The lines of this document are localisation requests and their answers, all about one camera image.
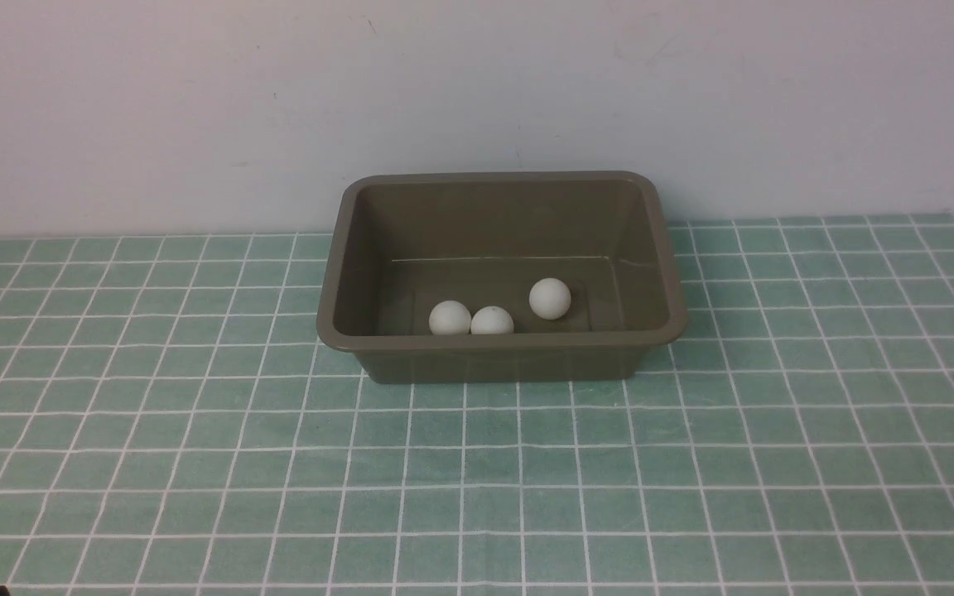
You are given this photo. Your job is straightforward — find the green checkered tablecloth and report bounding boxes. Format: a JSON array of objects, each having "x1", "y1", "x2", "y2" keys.
[{"x1": 0, "y1": 214, "x2": 954, "y2": 595}]

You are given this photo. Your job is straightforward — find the white ping-pong ball with mark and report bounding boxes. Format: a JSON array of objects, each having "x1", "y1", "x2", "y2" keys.
[{"x1": 427, "y1": 300, "x2": 472, "y2": 336}]

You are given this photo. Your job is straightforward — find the olive green plastic bin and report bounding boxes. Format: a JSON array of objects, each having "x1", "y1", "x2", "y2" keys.
[{"x1": 317, "y1": 171, "x2": 688, "y2": 384}]

